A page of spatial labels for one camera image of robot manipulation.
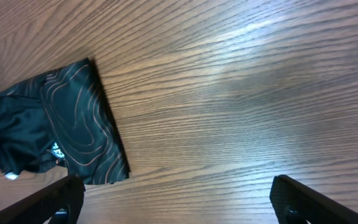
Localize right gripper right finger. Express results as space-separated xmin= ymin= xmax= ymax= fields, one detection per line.
xmin=270 ymin=175 xmax=358 ymax=224

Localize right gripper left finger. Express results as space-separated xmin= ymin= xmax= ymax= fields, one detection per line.
xmin=0 ymin=175 xmax=85 ymax=224

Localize black cycling jersey orange lines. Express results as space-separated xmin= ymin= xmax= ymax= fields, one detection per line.
xmin=0 ymin=58 xmax=130 ymax=185

